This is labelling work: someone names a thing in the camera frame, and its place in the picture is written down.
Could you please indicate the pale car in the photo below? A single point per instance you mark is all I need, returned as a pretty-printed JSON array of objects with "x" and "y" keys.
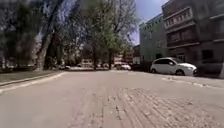
[{"x": 123, "y": 66}]

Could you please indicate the pale building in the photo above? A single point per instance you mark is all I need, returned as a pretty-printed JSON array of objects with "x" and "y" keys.
[{"x": 86, "y": 63}]

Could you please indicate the grey brick paved road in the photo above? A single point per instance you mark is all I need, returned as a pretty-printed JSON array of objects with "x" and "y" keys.
[{"x": 100, "y": 100}]

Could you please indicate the row of trees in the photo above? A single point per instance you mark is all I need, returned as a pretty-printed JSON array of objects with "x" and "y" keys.
[{"x": 83, "y": 30}]

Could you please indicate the grey-green building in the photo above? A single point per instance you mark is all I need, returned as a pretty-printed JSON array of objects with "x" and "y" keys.
[{"x": 152, "y": 40}]

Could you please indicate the dark car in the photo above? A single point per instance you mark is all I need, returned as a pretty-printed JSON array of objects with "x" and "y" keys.
[{"x": 63, "y": 67}]

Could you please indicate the white car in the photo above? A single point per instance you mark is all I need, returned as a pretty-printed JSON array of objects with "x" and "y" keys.
[{"x": 171, "y": 66}]

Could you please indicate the pale stone kerb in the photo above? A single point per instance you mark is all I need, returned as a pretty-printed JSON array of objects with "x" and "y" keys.
[{"x": 30, "y": 81}]

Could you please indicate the brown building with balconies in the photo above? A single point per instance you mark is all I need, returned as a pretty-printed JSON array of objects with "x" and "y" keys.
[{"x": 193, "y": 30}]

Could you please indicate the grass strip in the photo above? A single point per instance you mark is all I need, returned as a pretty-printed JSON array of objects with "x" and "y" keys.
[{"x": 20, "y": 75}]

